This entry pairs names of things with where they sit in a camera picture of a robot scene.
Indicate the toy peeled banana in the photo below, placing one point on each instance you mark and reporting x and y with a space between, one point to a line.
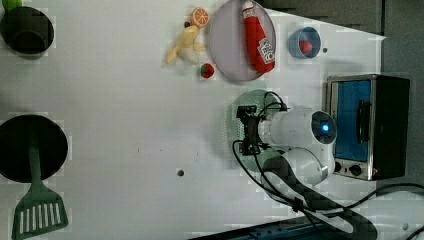
186 47

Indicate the toy orange slice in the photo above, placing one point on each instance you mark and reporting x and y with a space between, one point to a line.
199 17

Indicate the blue metal frame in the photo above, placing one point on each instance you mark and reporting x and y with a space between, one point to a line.
294 229

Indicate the blue bowl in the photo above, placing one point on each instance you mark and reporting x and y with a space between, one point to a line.
307 33

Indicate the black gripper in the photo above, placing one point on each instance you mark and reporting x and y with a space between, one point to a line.
251 143

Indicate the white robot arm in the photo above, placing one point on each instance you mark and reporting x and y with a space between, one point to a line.
304 136

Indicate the black cup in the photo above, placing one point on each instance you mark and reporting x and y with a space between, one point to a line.
27 30

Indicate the grey oval plate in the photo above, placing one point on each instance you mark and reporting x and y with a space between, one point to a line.
227 41

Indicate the black round pan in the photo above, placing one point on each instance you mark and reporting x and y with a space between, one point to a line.
14 154

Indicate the red ball in bowl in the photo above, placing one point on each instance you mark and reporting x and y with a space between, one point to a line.
305 46

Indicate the black toaster oven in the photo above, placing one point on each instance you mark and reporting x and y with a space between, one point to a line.
371 114

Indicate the green toy fruit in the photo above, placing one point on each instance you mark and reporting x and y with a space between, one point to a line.
11 4

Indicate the green slotted spatula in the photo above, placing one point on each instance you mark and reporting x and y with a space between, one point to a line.
41 210

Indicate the toy strawberry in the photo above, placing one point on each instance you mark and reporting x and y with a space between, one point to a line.
207 71

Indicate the red ketchup bottle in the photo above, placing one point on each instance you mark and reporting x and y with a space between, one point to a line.
259 48

